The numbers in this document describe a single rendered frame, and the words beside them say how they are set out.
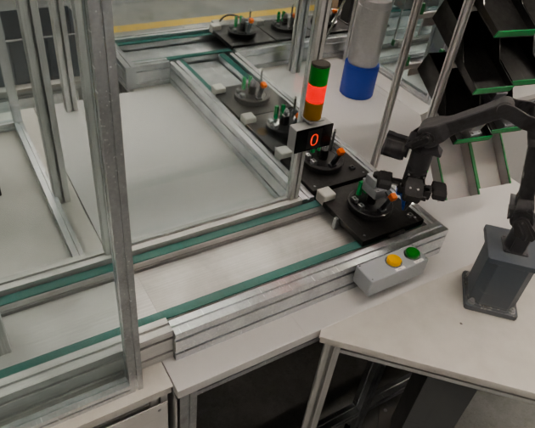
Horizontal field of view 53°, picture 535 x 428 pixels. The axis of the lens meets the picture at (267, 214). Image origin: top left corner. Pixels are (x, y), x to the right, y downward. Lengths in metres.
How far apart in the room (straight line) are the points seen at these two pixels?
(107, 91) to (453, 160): 1.27
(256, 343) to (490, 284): 0.65
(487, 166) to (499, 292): 0.50
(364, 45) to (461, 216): 0.89
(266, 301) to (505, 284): 0.65
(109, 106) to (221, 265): 0.78
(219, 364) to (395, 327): 0.49
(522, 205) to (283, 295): 0.64
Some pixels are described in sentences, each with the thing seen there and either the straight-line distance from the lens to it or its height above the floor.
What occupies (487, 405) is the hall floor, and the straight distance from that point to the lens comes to 2.60.
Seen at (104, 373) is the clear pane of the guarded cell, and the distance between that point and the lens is 1.25.
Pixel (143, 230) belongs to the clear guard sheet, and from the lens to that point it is 1.48.
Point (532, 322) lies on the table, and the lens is 1.71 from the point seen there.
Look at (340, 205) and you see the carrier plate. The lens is 1.67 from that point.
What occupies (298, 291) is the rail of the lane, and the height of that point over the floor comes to 0.94.
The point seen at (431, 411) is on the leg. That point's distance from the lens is 2.03.
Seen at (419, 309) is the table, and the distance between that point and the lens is 1.59.
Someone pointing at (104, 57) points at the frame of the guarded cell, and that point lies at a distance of 0.79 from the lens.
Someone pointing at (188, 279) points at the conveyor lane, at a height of 0.92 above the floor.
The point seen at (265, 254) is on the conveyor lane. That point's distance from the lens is 1.54.
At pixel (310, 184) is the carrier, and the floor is 0.97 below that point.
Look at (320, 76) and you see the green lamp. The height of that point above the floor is 1.39.
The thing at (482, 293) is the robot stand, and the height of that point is 0.92.
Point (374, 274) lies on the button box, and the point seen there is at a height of 0.96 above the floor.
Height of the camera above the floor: 1.98
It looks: 39 degrees down
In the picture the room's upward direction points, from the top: 7 degrees clockwise
